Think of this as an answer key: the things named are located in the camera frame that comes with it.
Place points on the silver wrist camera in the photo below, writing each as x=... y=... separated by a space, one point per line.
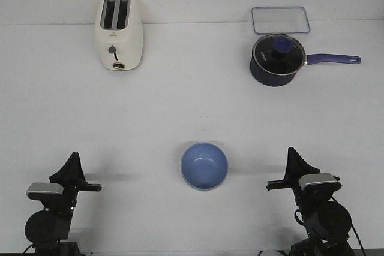
x=322 y=181
x=40 y=191

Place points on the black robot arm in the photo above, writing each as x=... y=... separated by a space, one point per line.
x=325 y=220
x=48 y=229

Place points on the blue bowl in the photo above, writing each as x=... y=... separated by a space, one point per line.
x=204 y=166

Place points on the glass pot lid blue knob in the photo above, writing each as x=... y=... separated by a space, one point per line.
x=279 y=54

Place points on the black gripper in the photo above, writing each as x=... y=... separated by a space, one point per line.
x=296 y=164
x=65 y=177

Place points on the dark blue saucepan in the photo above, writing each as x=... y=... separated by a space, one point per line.
x=272 y=79

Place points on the white two-slot toaster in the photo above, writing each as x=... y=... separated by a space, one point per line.
x=119 y=34

